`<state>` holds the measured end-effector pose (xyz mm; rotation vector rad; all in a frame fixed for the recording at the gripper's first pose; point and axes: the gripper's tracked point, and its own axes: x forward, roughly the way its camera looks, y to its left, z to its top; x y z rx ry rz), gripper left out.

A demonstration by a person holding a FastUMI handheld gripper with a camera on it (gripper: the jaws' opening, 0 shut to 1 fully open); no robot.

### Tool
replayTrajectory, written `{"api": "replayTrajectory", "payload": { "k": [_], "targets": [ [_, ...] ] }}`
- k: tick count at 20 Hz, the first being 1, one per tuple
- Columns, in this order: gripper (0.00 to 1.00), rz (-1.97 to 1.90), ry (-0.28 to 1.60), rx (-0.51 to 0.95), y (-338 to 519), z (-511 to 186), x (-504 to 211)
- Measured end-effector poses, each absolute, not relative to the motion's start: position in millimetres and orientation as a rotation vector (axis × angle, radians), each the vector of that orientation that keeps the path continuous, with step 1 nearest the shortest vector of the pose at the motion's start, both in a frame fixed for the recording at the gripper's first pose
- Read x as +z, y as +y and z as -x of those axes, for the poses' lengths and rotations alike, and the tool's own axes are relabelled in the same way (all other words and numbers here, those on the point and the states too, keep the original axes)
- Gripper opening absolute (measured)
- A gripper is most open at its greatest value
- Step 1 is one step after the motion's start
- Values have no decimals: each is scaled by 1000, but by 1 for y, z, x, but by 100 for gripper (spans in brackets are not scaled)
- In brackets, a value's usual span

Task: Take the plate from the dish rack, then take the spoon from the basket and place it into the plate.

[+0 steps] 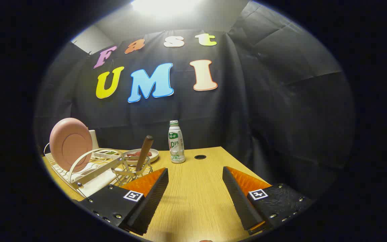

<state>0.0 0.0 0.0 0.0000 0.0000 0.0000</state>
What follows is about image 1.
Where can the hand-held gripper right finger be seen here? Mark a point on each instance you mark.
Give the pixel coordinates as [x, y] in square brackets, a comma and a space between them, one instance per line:
[239, 201]

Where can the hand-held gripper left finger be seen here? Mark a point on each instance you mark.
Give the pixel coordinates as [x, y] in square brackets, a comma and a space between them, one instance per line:
[153, 201]

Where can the pink plate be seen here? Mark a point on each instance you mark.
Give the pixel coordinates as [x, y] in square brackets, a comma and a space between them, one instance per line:
[71, 144]

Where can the beige round dish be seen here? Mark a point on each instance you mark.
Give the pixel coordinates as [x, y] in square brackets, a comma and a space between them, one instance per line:
[154, 155]

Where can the brown meat slice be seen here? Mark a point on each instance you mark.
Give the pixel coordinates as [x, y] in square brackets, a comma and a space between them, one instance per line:
[149, 153]
[132, 155]

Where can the white bottle with green label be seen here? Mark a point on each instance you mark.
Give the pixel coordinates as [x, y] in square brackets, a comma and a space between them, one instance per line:
[176, 148]

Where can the pile of green beans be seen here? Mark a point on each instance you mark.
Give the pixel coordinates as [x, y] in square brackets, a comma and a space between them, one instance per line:
[111, 152]

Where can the white toaster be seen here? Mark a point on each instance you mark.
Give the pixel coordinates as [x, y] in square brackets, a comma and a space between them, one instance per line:
[94, 139]

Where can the black backdrop cloth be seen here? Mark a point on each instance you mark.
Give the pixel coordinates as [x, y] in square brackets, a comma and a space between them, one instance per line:
[213, 111]

